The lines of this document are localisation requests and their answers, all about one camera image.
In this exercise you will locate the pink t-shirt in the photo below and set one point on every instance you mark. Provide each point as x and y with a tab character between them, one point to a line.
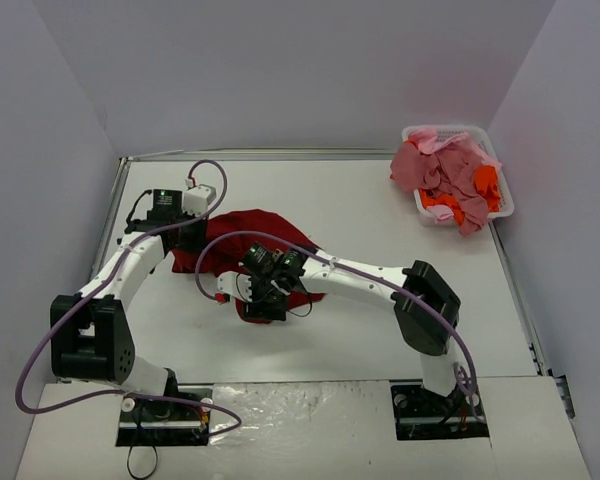
445	170

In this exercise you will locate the dark red t-shirt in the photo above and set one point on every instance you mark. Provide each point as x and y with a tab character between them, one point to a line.
235	233

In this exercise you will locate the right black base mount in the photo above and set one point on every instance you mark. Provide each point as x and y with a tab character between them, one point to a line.
421	415

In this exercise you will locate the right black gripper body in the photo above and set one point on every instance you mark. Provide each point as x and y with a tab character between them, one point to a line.
264	308

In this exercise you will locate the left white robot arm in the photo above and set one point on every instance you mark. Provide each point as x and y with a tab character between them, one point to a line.
93	340

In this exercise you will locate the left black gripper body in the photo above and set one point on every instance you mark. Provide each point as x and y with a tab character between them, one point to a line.
190	239

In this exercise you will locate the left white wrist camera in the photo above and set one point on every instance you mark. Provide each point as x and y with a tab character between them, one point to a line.
197	198

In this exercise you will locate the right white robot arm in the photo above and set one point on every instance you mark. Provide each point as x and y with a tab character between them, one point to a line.
424	305

